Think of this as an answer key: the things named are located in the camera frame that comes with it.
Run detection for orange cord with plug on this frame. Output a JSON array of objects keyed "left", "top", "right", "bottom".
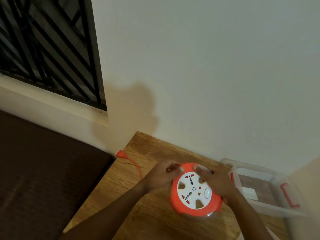
[{"left": 115, "top": 150, "right": 187, "bottom": 180}]

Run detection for person's right forearm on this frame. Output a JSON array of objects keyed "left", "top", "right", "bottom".
[{"left": 222, "top": 192, "right": 274, "bottom": 240}]

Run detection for clear plastic box lid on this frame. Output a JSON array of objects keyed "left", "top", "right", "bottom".
[{"left": 236, "top": 226, "right": 282, "bottom": 240}]

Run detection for dark brown mattress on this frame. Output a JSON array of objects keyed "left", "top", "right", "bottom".
[{"left": 0, "top": 110, "right": 115, "bottom": 240}]

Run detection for person's left forearm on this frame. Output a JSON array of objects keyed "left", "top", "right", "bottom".
[{"left": 57, "top": 183, "right": 155, "bottom": 240}]

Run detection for orange extension cord reel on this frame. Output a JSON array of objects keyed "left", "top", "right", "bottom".
[{"left": 170, "top": 162, "right": 223, "bottom": 218}]

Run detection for black metal window grille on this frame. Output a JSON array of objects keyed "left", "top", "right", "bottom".
[{"left": 0, "top": 0, "right": 107, "bottom": 112}]

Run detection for person's right hand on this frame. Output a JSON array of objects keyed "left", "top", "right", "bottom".
[{"left": 192, "top": 164, "right": 242, "bottom": 205}]

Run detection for clear plastic storage box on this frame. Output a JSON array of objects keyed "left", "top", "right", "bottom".
[{"left": 220, "top": 158, "right": 308, "bottom": 218}]

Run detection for person's left hand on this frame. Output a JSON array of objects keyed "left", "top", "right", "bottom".
[{"left": 144, "top": 160, "right": 184, "bottom": 193}]

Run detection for beige cabinet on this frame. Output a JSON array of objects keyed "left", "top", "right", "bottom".
[{"left": 285, "top": 156, "right": 320, "bottom": 240}]

